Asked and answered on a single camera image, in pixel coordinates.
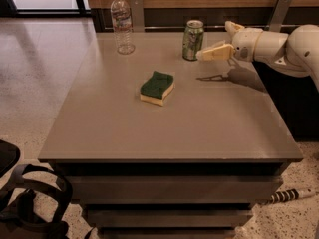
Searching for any grey drawer cabinet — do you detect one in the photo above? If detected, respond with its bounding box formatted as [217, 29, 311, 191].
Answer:
[40, 33, 302, 239]

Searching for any metal bracket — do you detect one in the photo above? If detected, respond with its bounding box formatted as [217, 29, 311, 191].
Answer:
[130, 0, 145, 33]
[265, 0, 292, 32]

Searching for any green and yellow sponge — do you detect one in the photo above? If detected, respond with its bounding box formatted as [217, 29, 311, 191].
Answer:
[140, 71, 174, 106]

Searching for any black chair seat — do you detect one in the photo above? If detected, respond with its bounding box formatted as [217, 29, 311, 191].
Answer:
[0, 140, 20, 177]

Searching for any clear plastic water bottle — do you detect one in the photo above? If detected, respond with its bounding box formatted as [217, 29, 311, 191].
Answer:
[111, 0, 135, 55]

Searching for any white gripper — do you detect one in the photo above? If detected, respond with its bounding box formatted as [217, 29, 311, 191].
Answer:
[196, 21, 263, 62]

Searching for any right metal bracket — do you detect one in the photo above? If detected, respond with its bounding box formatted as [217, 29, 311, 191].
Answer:
[265, 0, 292, 32]

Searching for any left metal bracket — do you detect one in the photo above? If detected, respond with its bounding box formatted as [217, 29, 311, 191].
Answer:
[130, 0, 145, 33]

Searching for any black white striped stick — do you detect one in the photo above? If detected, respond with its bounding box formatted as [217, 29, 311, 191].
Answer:
[267, 188, 316, 204]

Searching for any green soda can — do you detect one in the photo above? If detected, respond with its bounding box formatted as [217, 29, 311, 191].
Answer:
[182, 20, 204, 61]

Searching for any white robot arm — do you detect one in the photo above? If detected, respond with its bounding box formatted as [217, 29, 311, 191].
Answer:
[196, 21, 319, 91]

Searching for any black backpack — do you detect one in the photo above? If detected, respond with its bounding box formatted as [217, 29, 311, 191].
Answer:
[0, 164, 73, 239]

